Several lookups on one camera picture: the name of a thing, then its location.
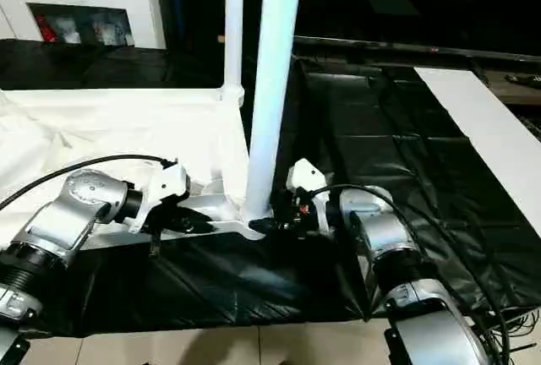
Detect white plastic table top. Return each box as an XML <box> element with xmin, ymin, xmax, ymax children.
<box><xmin>0</xmin><ymin>86</ymin><xmax>273</xmax><ymax>254</ymax></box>

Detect white plastic table leg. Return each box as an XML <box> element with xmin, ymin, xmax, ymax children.
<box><xmin>220</xmin><ymin>0</ymin><xmax>248</xmax><ymax>107</ymax></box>
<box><xmin>240</xmin><ymin>0</ymin><xmax>306</xmax><ymax>224</ymax></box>

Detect black plastic mat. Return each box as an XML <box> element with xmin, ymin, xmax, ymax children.
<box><xmin>0</xmin><ymin>37</ymin><xmax>541</xmax><ymax>339</ymax></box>

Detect small bottles behind glass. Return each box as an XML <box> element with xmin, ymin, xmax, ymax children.
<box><xmin>30</xmin><ymin>6</ymin><xmax>134</xmax><ymax>46</ymax></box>

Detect white paper sheet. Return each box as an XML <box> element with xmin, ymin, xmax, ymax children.
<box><xmin>414</xmin><ymin>67</ymin><xmax>541</xmax><ymax>239</ymax></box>

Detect dark elongated device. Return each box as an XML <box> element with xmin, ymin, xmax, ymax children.
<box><xmin>505</xmin><ymin>74</ymin><xmax>541</xmax><ymax>90</ymax></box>

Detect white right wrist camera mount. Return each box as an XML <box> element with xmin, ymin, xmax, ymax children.
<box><xmin>286</xmin><ymin>159</ymin><xmax>331</xmax><ymax>234</ymax></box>

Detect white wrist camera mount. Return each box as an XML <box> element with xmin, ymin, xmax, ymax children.
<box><xmin>127</xmin><ymin>159</ymin><xmax>192</xmax><ymax>236</ymax></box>
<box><xmin>286</xmin><ymin>159</ymin><xmax>331</xmax><ymax>234</ymax></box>

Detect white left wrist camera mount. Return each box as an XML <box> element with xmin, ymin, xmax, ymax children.
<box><xmin>127</xmin><ymin>159</ymin><xmax>192</xmax><ymax>236</ymax></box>

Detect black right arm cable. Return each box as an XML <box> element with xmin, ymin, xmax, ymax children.
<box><xmin>303</xmin><ymin>182</ymin><xmax>512</xmax><ymax>362</ymax></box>

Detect dark metal rail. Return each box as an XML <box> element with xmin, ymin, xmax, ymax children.
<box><xmin>292</xmin><ymin>35</ymin><xmax>541</xmax><ymax>63</ymax></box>

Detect black floor cables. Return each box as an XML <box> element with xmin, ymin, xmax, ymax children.
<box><xmin>484</xmin><ymin>308</ymin><xmax>541</xmax><ymax>365</ymax></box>

